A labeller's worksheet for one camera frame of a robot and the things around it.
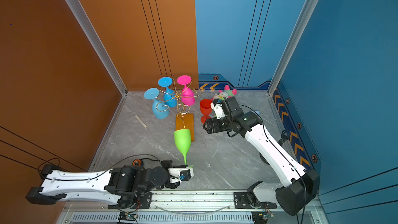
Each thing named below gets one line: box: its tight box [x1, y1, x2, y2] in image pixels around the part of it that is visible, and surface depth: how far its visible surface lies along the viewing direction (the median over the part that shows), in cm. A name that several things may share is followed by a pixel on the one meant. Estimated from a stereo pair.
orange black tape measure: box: [132, 158, 142, 167], surface depth 84 cm
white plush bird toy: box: [212, 84, 238, 101], surface depth 114 cm
